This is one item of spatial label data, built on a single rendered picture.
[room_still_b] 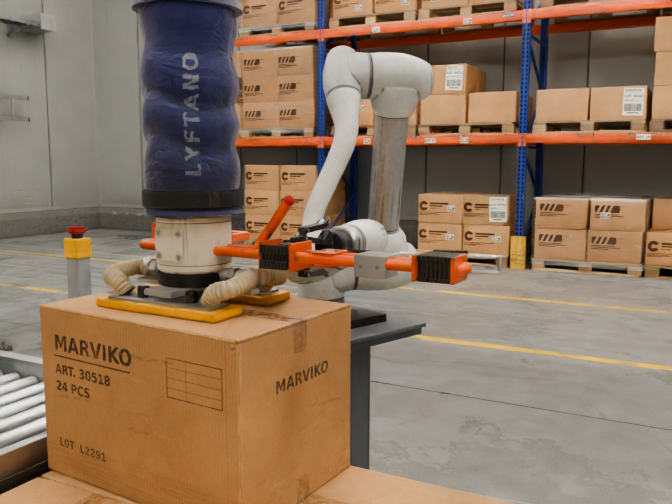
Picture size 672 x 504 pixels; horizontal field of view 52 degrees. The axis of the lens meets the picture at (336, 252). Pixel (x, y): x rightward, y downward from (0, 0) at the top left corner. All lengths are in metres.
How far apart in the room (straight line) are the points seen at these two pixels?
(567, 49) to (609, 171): 1.69
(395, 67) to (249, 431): 1.14
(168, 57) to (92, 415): 0.80
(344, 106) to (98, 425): 1.03
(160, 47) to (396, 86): 0.77
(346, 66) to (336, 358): 0.87
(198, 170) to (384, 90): 0.74
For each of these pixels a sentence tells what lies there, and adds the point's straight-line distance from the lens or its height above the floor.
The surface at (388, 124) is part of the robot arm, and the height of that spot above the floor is 1.38.
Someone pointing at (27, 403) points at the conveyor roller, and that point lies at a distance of 2.35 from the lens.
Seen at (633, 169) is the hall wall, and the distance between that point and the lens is 9.70.
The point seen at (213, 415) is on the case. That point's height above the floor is 0.79.
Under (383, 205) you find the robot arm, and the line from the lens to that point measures 2.17.
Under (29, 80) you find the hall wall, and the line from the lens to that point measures 13.16.
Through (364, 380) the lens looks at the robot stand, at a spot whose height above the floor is 0.55.
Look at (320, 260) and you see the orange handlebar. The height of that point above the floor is 1.07.
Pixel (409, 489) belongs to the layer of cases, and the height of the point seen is 0.54.
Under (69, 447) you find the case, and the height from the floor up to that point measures 0.62.
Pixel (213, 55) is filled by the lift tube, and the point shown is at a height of 1.49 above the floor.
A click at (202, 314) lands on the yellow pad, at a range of 1.45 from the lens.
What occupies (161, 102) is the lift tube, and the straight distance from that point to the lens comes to 1.54.
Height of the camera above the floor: 1.27
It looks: 7 degrees down
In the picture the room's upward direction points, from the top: straight up
